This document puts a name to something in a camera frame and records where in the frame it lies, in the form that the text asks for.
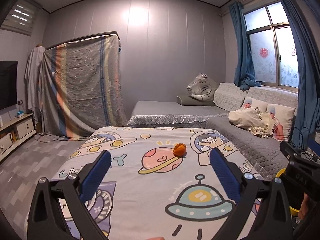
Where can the small orange peel piece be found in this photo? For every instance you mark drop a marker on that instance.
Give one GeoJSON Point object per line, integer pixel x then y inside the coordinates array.
{"type": "Point", "coordinates": [179, 150]}

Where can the grey bolster cushion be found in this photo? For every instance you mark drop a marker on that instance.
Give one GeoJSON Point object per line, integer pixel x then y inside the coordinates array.
{"type": "Point", "coordinates": [186, 100]}

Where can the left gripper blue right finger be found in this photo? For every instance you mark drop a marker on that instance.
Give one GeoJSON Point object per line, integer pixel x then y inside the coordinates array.
{"type": "Point", "coordinates": [223, 170]}

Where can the grey hanging cloth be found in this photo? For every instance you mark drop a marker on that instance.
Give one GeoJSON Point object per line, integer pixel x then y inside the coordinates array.
{"type": "Point", "coordinates": [31, 77]}

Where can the grey window blind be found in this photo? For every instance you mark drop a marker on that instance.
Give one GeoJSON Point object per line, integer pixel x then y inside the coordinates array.
{"type": "Point", "coordinates": [22, 17]}

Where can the white tv cabinet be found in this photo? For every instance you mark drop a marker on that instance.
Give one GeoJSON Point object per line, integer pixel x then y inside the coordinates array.
{"type": "Point", "coordinates": [14, 133]}

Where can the black television screen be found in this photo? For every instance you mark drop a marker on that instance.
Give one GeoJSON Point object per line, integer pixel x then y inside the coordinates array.
{"type": "Point", "coordinates": [8, 83]}

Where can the cartoon space print sheet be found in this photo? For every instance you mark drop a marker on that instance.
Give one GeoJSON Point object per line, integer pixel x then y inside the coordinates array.
{"type": "Point", "coordinates": [147, 191]}

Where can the baby print pillow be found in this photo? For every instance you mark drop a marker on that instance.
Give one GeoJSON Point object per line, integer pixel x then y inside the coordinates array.
{"type": "Point", "coordinates": [254, 103]}
{"type": "Point", "coordinates": [282, 117]}

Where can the window with frosted glass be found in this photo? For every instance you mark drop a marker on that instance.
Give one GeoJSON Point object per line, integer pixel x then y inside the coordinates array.
{"type": "Point", "coordinates": [272, 46]}

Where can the striped grey draped sheet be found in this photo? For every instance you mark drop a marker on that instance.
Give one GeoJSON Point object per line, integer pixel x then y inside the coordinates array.
{"type": "Point", "coordinates": [79, 86]}

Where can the cream crumpled blanket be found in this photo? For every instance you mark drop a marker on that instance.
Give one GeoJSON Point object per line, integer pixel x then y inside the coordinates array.
{"type": "Point", "coordinates": [252, 120]}

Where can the white tiger plush toy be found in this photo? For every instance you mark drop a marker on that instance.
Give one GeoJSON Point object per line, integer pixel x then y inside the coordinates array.
{"type": "Point", "coordinates": [202, 88]}

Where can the left hand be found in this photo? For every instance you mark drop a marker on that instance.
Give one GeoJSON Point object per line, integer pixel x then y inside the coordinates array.
{"type": "Point", "coordinates": [156, 238]}

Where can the right hand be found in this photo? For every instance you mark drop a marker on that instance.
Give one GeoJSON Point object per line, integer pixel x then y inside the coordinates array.
{"type": "Point", "coordinates": [307, 205]}

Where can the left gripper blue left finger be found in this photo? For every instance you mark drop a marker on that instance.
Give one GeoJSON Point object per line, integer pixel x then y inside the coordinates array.
{"type": "Point", "coordinates": [92, 175]}

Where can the small blue white device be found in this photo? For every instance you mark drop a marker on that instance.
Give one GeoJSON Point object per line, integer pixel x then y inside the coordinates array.
{"type": "Point", "coordinates": [20, 114]}

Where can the yellow rimmed trash bin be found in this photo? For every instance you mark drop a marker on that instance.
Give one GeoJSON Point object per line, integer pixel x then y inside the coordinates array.
{"type": "Point", "coordinates": [295, 197]}

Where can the left blue curtain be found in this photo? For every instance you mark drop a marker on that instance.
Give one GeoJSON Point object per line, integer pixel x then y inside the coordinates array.
{"type": "Point", "coordinates": [244, 76]}

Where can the right blue curtain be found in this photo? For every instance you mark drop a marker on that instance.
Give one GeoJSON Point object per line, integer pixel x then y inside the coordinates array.
{"type": "Point", "coordinates": [307, 118]}

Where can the blue curtain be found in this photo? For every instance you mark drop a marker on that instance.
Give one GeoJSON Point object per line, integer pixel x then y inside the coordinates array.
{"type": "Point", "coordinates": [307, 118]}
{"type": "Point", "coordinates": [244, 76]}

